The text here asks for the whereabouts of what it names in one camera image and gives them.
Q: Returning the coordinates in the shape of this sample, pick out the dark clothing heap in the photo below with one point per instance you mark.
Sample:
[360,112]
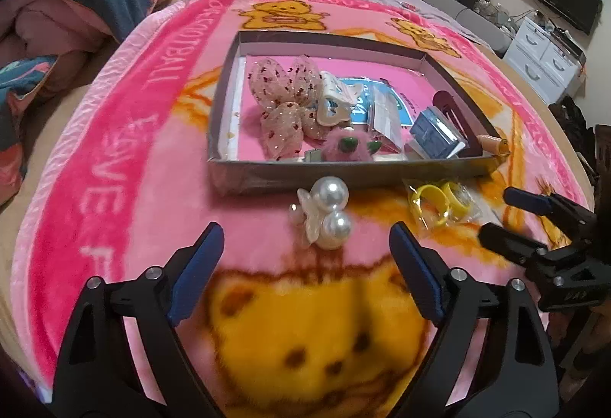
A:
[573,127]

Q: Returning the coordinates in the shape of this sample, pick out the pink bear printed blanket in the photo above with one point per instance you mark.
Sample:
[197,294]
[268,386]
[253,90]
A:
[119,136]

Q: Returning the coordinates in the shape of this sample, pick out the small blue box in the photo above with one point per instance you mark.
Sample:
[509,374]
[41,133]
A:
[434,134]

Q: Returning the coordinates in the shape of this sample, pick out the shallow cardboard box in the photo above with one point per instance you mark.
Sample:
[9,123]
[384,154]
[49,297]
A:
[334,172]

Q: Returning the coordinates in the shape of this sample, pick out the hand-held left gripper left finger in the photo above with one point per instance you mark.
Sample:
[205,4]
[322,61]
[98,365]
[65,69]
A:
[200,275]

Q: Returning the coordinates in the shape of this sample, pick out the white dresser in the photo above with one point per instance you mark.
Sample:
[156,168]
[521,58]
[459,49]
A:
[539,55]

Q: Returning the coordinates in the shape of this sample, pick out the pink dotted bow hair clip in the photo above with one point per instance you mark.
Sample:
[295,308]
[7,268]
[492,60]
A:
[281,88]

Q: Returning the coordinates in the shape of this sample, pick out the pearl hair clip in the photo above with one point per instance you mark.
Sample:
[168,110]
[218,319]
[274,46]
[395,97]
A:
[329,193]

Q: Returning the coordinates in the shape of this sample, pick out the white claw hair clip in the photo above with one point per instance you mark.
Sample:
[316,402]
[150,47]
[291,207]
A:
[334,105]

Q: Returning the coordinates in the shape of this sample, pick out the blue printed card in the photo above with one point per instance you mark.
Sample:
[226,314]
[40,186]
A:
[410,110]

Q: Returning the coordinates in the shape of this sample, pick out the pink fuzzy hair clip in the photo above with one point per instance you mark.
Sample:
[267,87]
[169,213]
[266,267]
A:
[343,146]

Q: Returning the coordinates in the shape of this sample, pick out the clear earring packet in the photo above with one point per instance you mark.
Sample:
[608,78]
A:
[384,112]

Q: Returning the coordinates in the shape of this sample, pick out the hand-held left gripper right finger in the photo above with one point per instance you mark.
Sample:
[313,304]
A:
[415,270]

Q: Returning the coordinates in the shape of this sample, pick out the dark purple hair clip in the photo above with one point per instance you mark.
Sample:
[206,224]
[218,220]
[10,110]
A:
[458,110]

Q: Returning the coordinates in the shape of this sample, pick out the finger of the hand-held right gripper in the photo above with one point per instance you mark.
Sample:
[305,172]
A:
[525,199]
[506,240]

